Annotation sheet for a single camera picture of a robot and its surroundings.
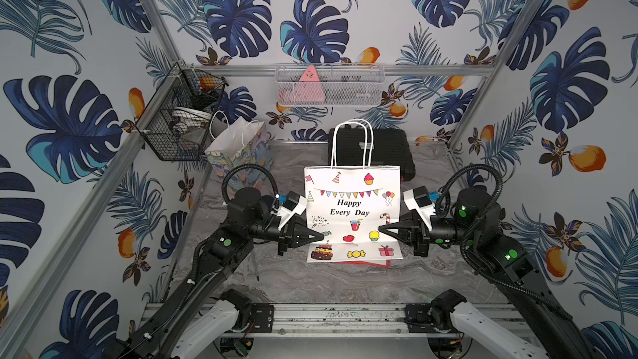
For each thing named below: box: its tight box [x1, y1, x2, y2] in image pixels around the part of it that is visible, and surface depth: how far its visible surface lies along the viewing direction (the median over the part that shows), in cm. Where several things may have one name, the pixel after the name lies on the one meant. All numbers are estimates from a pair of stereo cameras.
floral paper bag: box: [204, 111, 276, 196], surface depth 92 cm
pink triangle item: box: [294, 64, 325, 103], surface depth 92 cm
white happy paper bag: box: [304, 118, 403, 264], surface depth 55 cm
